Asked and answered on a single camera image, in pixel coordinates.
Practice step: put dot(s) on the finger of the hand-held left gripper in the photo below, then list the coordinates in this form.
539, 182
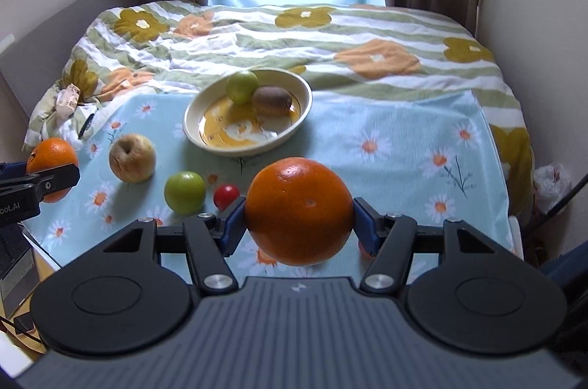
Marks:
11, 168
55, 181

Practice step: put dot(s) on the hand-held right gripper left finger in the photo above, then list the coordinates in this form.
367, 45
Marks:
232, 229

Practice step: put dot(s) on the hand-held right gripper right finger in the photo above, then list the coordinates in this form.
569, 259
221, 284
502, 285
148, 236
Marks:
367, 223

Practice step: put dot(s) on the small orange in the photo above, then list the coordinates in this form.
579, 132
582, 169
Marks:
50, 155

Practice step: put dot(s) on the red tomato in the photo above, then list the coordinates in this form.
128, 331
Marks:
226, 196

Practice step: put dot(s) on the green apple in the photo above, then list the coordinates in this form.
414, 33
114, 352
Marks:
242, 86
184, 192

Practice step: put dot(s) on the large orange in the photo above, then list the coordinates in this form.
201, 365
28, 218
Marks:
298, 210

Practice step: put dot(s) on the yellow apple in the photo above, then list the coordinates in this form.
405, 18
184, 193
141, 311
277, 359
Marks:
132, 157

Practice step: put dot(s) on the cream bowl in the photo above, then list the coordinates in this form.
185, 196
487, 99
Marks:
216, 138

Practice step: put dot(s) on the light blue daisy cloth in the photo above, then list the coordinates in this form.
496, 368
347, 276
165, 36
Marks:
390, 168

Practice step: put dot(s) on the black pen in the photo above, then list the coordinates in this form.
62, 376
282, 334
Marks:
86, 125

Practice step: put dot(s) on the grey box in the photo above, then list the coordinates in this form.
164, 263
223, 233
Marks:
16, 274

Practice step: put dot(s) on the brown kiwi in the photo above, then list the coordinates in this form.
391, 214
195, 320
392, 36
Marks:
272, 99

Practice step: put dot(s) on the grey headboard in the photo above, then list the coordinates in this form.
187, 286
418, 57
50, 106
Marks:
55, 17

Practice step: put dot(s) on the striped floral blanket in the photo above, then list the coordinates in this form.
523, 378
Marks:
321, 49

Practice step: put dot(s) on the white plastic bag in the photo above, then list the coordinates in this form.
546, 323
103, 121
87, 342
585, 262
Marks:
551, 184

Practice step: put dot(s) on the dark blue cloth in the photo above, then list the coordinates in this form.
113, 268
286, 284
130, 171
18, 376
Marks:
567, 274

